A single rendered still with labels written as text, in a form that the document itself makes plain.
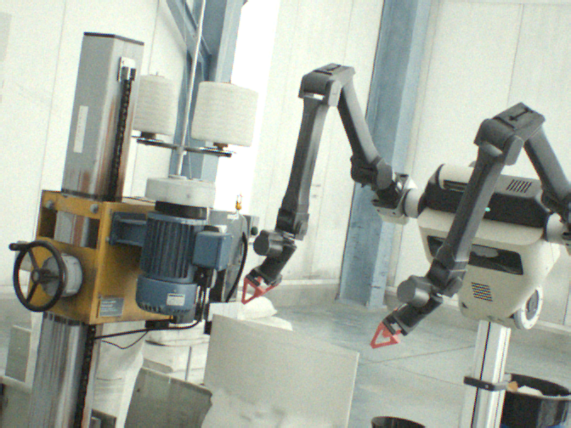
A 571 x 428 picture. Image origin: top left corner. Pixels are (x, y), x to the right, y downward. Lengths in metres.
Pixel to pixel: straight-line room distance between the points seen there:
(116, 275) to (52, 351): 0.26
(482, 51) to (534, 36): 0.60
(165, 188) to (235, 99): 0.31
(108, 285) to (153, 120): 0.48
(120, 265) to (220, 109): 0.48
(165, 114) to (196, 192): 0.38
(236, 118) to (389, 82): 8.99
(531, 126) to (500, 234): 0.57
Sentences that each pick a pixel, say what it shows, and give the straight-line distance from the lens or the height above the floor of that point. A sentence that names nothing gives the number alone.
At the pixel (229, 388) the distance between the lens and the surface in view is 2.87.
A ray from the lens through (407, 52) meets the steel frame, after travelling 11.54.
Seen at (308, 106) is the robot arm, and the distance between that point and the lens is 2.70.
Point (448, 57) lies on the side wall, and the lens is 11.58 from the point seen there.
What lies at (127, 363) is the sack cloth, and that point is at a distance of 3.13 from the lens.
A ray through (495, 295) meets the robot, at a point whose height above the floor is 1.22.
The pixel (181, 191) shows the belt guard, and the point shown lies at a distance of 2.50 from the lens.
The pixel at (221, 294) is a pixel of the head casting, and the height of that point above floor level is 1.09.
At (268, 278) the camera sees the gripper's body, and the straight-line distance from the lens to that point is 2.74.
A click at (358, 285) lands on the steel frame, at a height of 0.23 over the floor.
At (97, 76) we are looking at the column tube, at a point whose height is 1.65.
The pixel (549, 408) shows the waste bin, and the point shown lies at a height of 0.60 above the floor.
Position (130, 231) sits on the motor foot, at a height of 1.27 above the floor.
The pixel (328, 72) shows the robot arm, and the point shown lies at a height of 1.76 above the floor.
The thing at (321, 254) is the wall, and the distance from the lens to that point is 11.16.
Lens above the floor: 1.51
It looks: 3 degrees down
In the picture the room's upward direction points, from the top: 9 degrees clockwise
